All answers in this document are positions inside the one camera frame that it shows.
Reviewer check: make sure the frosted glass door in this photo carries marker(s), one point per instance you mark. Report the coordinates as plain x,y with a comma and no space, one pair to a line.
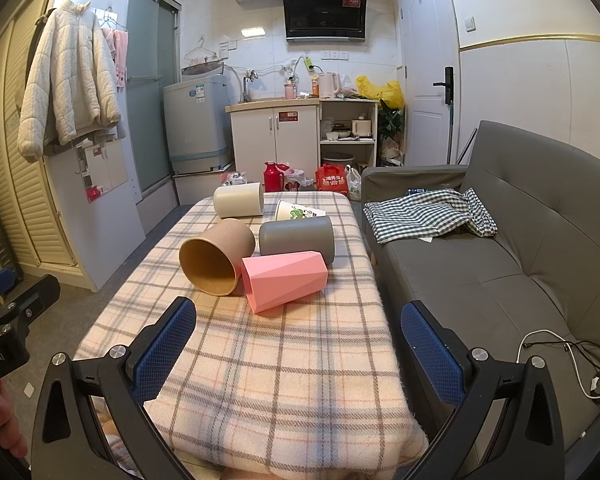
147,110

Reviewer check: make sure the grey cup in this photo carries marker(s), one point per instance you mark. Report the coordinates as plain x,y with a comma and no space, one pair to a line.
297,240

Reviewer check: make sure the pink faceted cup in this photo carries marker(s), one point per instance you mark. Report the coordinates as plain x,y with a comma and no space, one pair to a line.
285,280

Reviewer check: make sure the plaid tablecloth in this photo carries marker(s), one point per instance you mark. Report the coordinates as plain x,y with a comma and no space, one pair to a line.
290,370

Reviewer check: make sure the white sink cabinet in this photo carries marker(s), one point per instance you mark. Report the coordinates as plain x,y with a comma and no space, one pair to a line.
270,140

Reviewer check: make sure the black range hood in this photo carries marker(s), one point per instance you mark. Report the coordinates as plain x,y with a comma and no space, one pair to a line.
325,10

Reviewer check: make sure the white padded jacket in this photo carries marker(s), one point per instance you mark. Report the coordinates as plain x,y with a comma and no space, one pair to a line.
65,80

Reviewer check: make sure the brown cup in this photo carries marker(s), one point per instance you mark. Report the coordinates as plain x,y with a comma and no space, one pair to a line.
215,255

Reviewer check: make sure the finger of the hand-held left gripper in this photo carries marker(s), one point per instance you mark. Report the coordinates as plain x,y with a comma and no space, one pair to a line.
30,300

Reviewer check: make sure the white plastic bag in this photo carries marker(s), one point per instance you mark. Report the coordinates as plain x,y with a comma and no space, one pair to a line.
354,185

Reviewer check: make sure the louvered wardrobe door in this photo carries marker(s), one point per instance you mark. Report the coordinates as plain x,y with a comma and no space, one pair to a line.
15,200

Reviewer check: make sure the black pot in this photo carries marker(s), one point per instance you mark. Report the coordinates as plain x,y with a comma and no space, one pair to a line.
337,158

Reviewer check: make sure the green plant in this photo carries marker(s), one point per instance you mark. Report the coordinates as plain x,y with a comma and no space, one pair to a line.
392,122

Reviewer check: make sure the green checked cloth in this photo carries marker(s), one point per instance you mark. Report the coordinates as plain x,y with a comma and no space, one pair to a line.
420,215

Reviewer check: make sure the white leaning panel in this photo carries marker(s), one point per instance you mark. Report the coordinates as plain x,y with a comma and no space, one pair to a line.
100,240

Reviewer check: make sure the cream cup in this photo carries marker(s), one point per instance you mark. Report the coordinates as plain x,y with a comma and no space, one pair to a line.
240,200

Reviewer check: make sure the red thermos jug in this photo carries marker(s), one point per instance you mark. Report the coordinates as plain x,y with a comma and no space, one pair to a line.
272,180

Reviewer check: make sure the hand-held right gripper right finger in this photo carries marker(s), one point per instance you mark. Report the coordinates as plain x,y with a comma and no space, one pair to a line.
430,355

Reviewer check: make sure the open white shelf unit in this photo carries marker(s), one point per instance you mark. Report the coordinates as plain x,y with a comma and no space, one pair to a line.
375,130

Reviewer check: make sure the red shopping bag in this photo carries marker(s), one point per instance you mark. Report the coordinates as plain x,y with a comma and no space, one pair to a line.
332,182

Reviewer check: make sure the orange bottle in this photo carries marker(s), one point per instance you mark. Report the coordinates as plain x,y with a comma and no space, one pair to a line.
315,87

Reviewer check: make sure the white washing machine base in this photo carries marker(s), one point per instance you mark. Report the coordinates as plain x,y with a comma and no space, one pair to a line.
200,187

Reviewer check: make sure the grey sofa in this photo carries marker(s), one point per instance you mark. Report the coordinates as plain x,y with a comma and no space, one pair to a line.
480,285

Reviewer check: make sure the white door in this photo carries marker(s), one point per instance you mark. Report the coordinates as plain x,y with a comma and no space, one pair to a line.
425,35

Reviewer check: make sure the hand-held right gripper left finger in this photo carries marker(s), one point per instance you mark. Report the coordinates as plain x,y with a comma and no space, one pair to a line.
165,350

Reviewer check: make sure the metal faucet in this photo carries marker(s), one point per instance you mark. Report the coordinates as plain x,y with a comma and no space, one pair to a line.
246,87

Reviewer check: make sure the person's left hand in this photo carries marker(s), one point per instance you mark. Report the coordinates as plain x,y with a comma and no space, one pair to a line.
2,425

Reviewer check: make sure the basin on washer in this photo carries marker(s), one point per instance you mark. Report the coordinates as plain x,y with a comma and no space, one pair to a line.
202,70

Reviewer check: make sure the white light switch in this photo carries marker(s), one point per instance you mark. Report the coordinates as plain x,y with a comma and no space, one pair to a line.
469,23

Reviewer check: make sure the grey washing machine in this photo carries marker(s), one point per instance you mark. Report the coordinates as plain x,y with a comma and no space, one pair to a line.
195,120

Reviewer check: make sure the pink bottle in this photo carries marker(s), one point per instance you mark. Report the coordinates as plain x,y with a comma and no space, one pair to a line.
290,91

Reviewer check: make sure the white printed paper cup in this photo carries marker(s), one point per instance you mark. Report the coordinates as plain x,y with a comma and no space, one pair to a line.
300,211

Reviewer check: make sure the white electric kettle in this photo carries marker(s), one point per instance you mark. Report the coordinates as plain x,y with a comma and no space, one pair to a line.
327,86

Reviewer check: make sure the yellow plastic bag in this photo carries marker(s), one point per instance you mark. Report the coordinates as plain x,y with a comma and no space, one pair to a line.
375,90

